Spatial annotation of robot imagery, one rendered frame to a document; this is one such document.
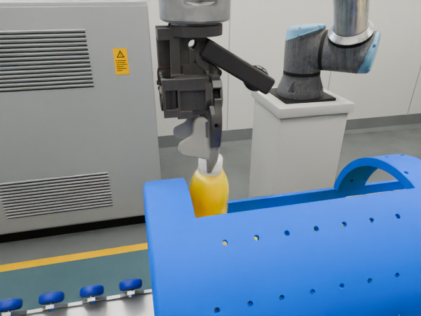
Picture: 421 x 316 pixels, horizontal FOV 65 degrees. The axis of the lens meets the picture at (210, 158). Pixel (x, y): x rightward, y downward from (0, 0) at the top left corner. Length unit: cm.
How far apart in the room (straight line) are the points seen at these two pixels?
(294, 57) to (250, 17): 206
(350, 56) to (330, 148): 39
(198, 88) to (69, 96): 163
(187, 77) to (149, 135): 166
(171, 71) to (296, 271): 31
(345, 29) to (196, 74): 86
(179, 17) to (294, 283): 36
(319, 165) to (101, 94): 125
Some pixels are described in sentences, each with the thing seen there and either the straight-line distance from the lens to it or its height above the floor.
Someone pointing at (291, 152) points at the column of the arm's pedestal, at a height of 91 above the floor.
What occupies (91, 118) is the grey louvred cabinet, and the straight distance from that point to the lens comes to 206.
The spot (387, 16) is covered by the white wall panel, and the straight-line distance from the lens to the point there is 415.
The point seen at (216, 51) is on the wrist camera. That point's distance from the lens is 44.
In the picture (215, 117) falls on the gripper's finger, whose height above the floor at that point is 134.
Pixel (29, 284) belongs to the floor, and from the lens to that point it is 226.
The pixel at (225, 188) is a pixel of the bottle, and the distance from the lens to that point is 54.
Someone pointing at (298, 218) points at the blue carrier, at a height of 121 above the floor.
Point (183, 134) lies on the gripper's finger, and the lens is 53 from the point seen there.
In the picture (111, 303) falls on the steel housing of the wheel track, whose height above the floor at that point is 93.
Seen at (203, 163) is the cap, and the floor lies 125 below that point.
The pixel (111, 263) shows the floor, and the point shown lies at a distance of 221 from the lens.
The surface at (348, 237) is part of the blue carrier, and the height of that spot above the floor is 119.
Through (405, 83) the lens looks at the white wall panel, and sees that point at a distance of 455.
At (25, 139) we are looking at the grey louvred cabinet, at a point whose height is 73.
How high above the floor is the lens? 149
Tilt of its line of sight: 27 degrees down
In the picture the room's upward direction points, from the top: straight up
